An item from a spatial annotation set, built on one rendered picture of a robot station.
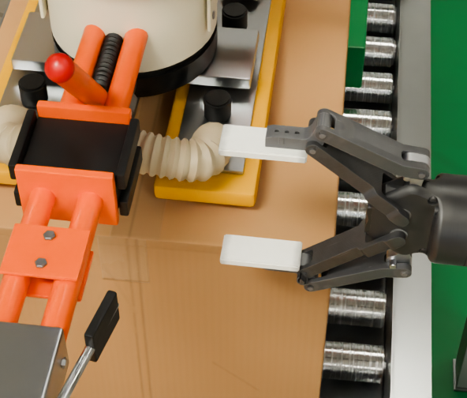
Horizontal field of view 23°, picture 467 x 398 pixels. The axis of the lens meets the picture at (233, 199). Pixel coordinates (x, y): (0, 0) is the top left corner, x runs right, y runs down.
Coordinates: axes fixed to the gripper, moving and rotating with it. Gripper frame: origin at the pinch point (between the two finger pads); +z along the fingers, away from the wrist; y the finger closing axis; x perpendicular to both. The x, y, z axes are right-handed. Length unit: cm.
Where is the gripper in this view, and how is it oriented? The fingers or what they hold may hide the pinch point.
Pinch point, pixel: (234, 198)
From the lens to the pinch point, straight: 96.7
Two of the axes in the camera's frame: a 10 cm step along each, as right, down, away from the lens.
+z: -9.9, -1.0, 0.9
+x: 1.3, -7.3, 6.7
